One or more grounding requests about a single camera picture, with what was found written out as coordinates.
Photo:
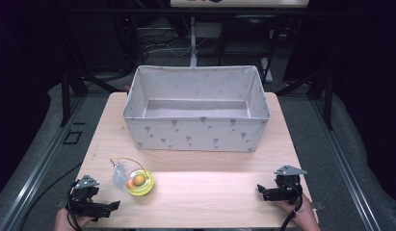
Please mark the white desk leg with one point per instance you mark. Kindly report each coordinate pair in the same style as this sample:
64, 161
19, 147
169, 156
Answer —
193, 41

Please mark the white desk top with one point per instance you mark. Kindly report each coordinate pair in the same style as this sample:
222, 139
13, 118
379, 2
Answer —
239, 3

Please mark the black metal stand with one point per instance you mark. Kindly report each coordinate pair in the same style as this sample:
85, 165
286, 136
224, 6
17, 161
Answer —
327, 96
66, 96

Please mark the person's left hand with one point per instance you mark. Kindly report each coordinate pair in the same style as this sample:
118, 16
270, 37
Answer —
62, 221

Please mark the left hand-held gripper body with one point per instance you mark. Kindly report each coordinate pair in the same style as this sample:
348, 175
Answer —
84, 195

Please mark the person's right hand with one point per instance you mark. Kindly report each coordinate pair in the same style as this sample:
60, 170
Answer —
301, 214

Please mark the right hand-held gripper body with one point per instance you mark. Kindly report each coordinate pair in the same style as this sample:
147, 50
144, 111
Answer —
287, 187

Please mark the aluminium floor rail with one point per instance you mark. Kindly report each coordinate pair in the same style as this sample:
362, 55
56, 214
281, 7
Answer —
346, 166
35, 173

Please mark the yellow cat toy with feather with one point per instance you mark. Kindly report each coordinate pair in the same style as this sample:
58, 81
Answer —
141, 183

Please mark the black chair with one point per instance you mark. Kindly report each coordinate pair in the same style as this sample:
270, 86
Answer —
247, 38

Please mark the grey fabric storage box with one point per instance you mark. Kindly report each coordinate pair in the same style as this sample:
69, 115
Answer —
195, 128

